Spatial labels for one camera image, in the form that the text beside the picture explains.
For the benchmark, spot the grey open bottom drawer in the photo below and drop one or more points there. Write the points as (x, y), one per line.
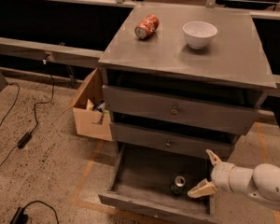
(143, 181)

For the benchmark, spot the grey middle drawer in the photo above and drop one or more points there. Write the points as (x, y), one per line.
(170, 142)

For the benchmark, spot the grey metal rail frame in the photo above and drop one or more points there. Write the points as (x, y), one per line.
(49, 52)

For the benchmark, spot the items inside cardboard box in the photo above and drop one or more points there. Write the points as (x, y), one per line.
(99, 107)

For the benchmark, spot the white ceramic bowl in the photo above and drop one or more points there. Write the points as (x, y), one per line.
(199, 34)

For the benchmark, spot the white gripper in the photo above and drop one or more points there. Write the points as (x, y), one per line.
(220, 174)

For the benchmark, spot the black power adapter with cable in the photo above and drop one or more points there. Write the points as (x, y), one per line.
(28, 135)

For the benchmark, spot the grey top drawer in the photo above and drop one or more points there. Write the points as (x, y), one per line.
(190, 112)

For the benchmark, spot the cardboard box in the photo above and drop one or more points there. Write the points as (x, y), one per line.
(89, 120)

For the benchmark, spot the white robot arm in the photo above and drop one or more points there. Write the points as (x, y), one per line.
(261, 184)

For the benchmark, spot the red crushed soda can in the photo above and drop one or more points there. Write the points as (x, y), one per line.
(147, 26)

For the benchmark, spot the black plug with cable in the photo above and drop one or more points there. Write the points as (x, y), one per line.
(20, 217)

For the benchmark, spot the grey drawer cabinet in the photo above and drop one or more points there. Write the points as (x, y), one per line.
(226, 95)

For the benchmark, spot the green soda can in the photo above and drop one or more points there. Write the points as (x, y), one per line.
(178, 185)

